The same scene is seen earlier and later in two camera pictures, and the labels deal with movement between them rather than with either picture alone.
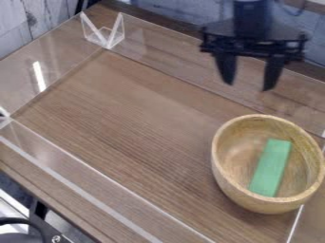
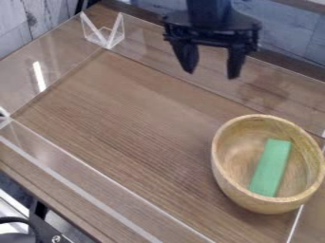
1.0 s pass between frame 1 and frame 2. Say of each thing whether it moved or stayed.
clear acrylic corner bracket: stayed
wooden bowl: stayed
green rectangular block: stayed
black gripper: moved
